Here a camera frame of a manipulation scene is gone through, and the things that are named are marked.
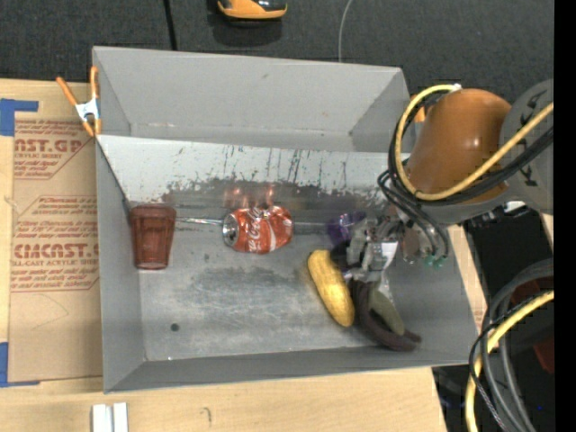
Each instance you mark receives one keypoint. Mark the olive green oval object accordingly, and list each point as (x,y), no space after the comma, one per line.
(387,311)

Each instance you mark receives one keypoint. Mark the yellow toy banana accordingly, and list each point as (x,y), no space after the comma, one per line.
(332,288)

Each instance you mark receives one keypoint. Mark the red-brown plastic cup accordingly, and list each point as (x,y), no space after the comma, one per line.
(152,236)

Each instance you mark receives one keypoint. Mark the grey metal bin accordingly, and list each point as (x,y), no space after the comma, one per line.
(252,295)

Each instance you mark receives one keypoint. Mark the brown cardboard board, red print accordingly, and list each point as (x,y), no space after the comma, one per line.
(54,286)

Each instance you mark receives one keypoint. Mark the crushed red soda can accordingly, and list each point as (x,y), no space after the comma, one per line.
(263,234)

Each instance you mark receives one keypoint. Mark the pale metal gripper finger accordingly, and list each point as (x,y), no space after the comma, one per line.
(356,246)
(382,254)

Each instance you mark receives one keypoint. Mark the purple clear plastic object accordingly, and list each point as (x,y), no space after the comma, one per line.
(340,228)

